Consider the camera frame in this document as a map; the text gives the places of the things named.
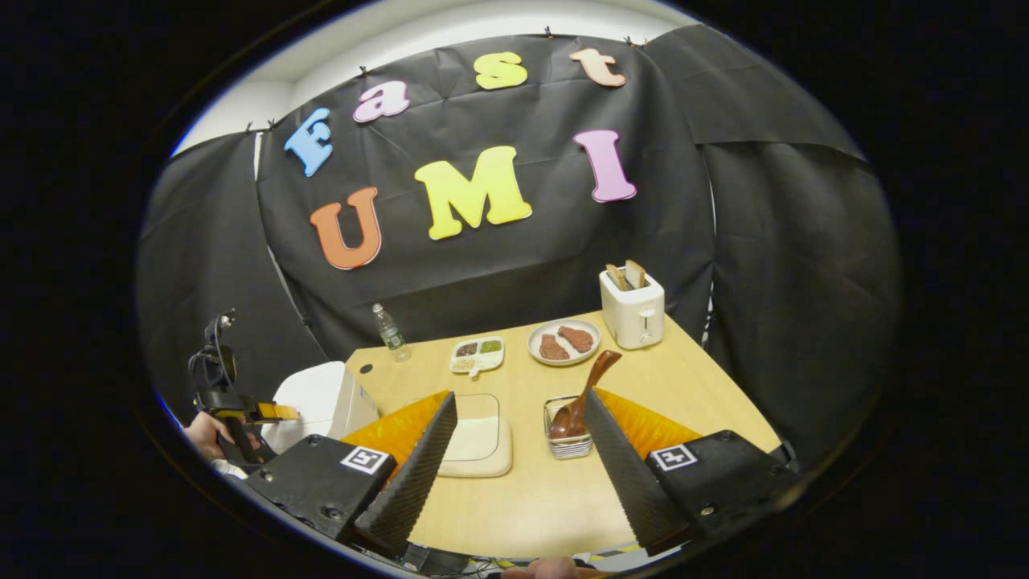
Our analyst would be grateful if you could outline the white toaster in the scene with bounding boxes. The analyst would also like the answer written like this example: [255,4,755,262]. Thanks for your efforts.
[599,268,666,351]

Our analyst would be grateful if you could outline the white round plate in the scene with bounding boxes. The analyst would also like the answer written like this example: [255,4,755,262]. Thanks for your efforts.
[527,318,602,368]

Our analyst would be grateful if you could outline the metal wire chopstick holder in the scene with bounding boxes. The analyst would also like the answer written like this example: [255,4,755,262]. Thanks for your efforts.
[543,394,595,461]

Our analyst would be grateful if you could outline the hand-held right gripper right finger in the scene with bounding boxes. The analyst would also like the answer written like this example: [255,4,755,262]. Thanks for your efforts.
[582,389,805,557]

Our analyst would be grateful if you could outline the clear box of rice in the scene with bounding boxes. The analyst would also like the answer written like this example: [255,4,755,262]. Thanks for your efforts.
[438,393,515,479]

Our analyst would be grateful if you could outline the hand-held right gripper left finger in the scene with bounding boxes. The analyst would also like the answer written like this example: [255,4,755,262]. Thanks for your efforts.
[240,391,459,558]

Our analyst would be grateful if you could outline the white rice cooker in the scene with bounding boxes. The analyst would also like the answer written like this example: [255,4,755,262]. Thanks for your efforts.
[261,361,381,456]

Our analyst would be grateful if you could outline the clear water bottle green label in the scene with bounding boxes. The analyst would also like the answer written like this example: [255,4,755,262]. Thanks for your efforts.
[371,303,412,363]

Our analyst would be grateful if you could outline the black backdrop cloth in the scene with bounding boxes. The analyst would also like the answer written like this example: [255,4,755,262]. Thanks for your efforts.
[137,24,901,475]

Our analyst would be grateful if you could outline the bundle of floor cables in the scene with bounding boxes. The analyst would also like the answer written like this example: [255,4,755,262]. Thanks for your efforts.
[400,542,515,578]

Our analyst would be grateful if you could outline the brown wooden spoon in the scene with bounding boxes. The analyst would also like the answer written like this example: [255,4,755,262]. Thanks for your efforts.
[549,350,624,441]

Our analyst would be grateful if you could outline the white divided grain tray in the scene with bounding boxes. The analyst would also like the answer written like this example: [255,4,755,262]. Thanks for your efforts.
[449,336,506,380]

